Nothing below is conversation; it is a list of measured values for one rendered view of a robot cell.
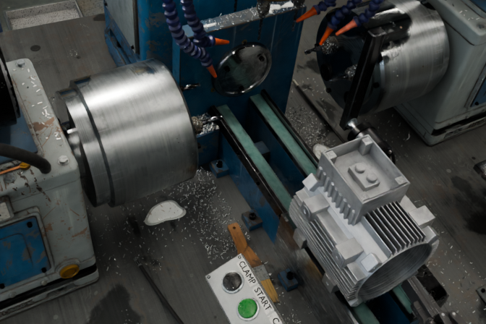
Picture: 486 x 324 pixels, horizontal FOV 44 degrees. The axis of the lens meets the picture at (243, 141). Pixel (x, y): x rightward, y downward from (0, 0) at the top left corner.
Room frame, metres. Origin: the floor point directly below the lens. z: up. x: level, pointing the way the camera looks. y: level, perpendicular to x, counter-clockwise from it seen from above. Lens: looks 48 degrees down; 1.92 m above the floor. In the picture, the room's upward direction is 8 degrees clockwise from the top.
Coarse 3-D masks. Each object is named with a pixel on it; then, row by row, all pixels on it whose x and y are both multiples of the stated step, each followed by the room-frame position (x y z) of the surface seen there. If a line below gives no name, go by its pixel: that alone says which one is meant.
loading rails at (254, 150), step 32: (256, 96) 1.03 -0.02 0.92; (224, 128) 0.92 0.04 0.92; (256, 128) 0.99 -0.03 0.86; (288, 128) 0.94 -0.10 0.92; (224, 160) 0.90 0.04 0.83; (256, 160) 0.84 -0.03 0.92; (288, 160) 0.87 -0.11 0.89; (256, 192) 0.79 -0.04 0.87; (288, 192) 0.76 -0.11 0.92; (256, 224) 0.74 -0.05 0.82; (288, 224) 0.67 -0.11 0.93; (288, 256) 0.65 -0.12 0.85; (288, 288) 0.60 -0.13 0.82; (320, 288) 0.57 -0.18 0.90; (320, 320) 0.54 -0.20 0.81; (352, 320) 0.49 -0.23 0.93; (384, 320) 0.56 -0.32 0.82; (416, 320) 0.53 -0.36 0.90
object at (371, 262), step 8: (312, 176) 0.67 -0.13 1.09; (304, 184) 0.66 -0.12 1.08; (312, 184) 0.66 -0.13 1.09; (424, 232) 0.59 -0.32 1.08; (432, 232) 0.59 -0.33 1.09; (432, 240) 0.58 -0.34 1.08; (368, 256) 0.53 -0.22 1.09; (376, 256) 0.53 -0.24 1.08; (368, 264) 0.52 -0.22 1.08; (376, 264) 0.51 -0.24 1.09; (416, 272) 0.59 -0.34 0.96; (352, 304) 0.51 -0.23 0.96
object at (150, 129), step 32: (128, 64) 0.85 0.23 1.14; (160, 64) 0.83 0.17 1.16; (64, 96) 0.73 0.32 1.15; (96, 96) 0.73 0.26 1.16; (128, 96) 0.74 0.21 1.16; (160, 96) 0.75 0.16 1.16; (64, 128) 0.71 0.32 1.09; (96, 128) 0.67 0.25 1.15; (128, 128) 0.69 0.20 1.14; (160, 128) 0.71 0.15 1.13; (192, 128) 0.73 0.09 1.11; (96, 160) 0.64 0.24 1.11; (128, 160) 0.65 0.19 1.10; (160, 160) 0.67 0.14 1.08; (192, 160) 0.70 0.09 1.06; (96, 192) 0.61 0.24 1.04; (128, 192) 0.63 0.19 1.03
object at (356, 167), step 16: (352, 144) 0.72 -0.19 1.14; (368, 144) 0.72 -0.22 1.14; (320, 160) 0.68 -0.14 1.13; (336, 160) 0.70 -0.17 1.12; (352, 160) 0.70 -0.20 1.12; (368, 160) 0.71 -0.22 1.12; (384, 160) 0.69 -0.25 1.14; (320, 176) 0.68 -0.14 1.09; (336, 176) 0.65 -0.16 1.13; (352, 176) 0.66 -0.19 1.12; (368, 176) 0.65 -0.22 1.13; (384, 176) 0.68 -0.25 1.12; (400, 176) 0.65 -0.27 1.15; (336, 192) 0.63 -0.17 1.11; (352, 192) 0.61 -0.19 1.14; (368, 192) 0.64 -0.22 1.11; (384, 192) 0.62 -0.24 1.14; (400, 192) 0.63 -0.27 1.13; (352, 208) 0.60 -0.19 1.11; (368, 208) 0.60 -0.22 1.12; (352, 224) 0.59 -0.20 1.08
